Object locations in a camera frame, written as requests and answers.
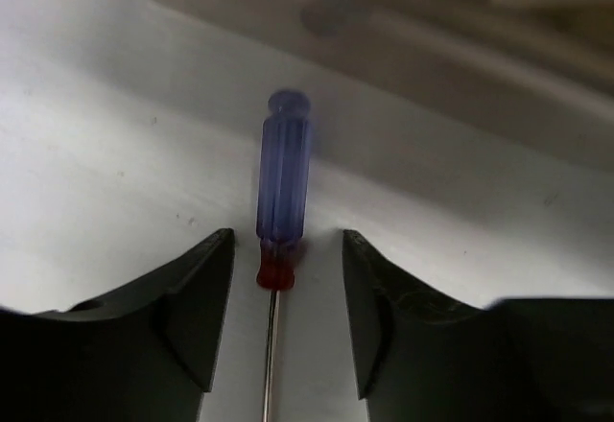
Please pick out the blue red handled screwdriver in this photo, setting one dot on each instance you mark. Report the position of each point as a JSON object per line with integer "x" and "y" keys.
{"x": 280, "y": 215}

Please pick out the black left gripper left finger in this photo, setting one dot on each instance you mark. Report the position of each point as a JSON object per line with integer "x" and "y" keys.
{"x": 145, "y": 351}

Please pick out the beige toolbox with clear lid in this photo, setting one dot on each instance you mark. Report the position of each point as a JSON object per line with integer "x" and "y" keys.
{"x": 539, "y": 72}

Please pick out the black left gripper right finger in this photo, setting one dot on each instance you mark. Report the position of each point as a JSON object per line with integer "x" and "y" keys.
{"x": 421, "y": 355}

